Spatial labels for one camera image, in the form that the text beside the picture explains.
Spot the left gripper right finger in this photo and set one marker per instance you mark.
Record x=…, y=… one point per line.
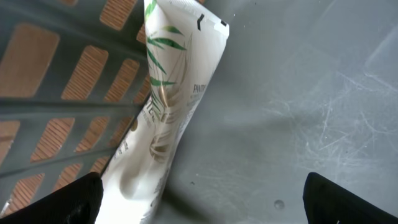
x=326, y=202

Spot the grey plastic basket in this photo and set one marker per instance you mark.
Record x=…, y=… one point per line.
x=302, y=86

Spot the white cream tube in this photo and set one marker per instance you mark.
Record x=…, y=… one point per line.
x=185, y=42

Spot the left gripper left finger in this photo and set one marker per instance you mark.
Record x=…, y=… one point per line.
x=76, y=203

